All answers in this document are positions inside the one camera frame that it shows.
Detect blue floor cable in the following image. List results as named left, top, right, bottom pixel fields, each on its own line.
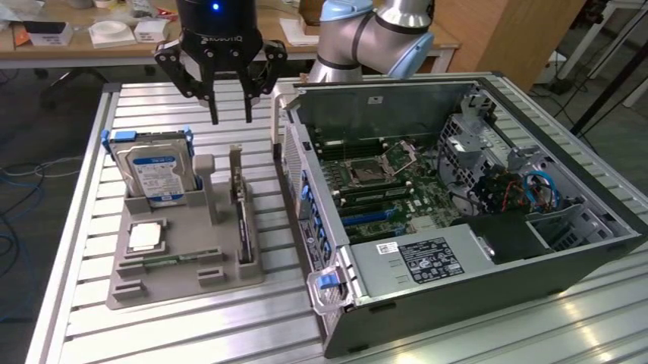
left=0, top=166, right=52, bottom=324

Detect white boxes on desk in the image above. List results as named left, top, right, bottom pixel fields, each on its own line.
left=86, top=20, right=139, bottom=49

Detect CPU socket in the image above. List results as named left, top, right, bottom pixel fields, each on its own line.
left=344, top=156, right=390, bottom=186

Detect clear plastic case latch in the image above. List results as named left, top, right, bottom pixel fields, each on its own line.
left=304, top=262, right=354, bottom=316

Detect black office chair base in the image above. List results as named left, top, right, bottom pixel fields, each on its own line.
left=33, top=67, right=111, bottom=111

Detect green motherboard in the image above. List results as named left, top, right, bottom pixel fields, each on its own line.
left=307, top=124, right=458, bottom=244

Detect white paper booklet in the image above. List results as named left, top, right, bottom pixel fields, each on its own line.
left=279, top=16, right=323, bottom=48

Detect grey power supply unit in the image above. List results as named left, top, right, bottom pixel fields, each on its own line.
left=348, top=223, right=495, bottom=299

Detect wooden cabinet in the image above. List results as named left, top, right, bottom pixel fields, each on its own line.
left=451, top=0, right=601, bottom=94

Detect grey parts rack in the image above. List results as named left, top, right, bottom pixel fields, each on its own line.
left=104, top=152, right=268, bottom=312

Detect hard disk in blue caddy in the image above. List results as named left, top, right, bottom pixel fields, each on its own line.
left=100, top=128, right=199, bottom=209

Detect white table frame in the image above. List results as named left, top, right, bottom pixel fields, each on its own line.
left=533, top=0, right=648, bottom=110

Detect white box with black lid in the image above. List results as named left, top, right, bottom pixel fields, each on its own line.
left=22, top=20, right=74, bottom=47

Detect wooden desk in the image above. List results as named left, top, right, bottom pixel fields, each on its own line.
left=0, top=0, right=462, bottom=71

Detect blue wire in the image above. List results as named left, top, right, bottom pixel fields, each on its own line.
left=522, top=171, right=561, bottom=214

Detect metal disk bay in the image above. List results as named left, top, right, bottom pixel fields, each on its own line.
left=437, top=112, right=507, bottom=187

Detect installed RAM stick with label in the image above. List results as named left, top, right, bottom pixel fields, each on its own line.
left=338, top=182, right=414, bottom=202

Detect white cardboard box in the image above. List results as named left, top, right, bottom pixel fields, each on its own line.
left=132, top=19, right=171, bottom=44

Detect blue expansion slot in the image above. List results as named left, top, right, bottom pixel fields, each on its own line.
left=340, top=211, right=402, bottom=229

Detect brown cardboard box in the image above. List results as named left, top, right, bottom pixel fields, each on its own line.
left=295, top=0, right=330, bottom=27

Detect black open PC case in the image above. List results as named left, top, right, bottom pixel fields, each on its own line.
left=270, top=74, right=648, bottom=359

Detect graphics card with metal bracket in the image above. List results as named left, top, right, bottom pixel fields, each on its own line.
left=228, top=144, right=255, bottom=265

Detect silver CPU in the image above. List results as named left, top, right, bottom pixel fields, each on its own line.
left=127, top=223, right=165, bottom=253

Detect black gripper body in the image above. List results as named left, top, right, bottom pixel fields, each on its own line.
left=176, top=0, right=264, bottom=76

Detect red black wire bundle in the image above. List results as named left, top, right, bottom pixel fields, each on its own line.
left=478, top=172, right=533, bottom=213

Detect black stand pole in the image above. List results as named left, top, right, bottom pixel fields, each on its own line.
left=569, top=37, right=648, bottom=136

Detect green RAM stick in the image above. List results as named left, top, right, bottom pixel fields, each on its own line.
left=123, top=253, right=204, bottom=267

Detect metal socket cover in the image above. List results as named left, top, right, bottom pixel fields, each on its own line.
left=380, top=140, right=422, bottom=168

